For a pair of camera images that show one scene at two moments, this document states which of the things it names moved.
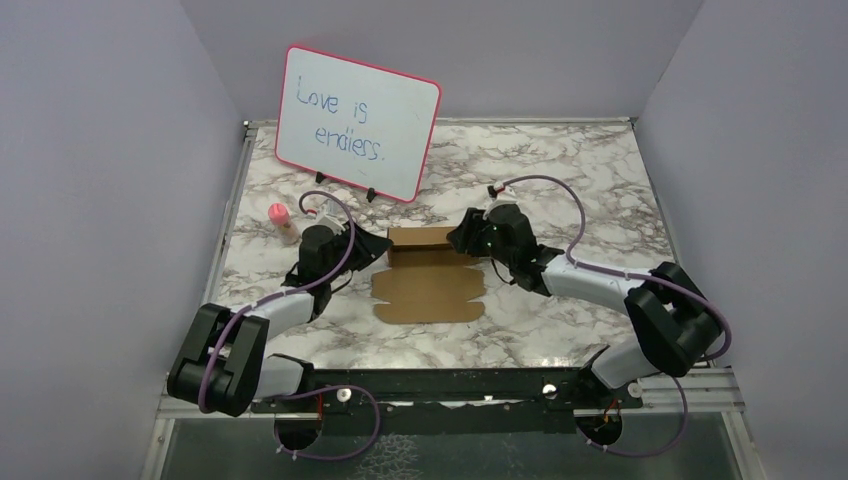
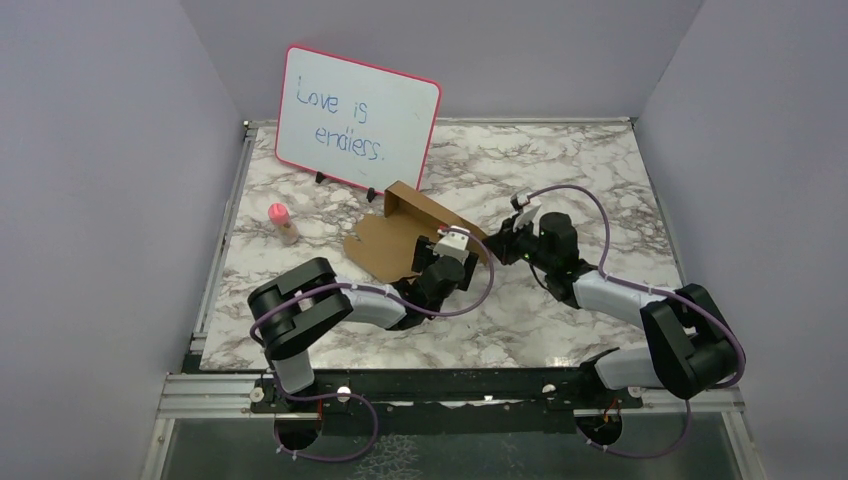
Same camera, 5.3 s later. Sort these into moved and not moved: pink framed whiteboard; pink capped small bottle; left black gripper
Moved: left black gripper
Not moved: pink capped small bottle; pink framed whiteboard
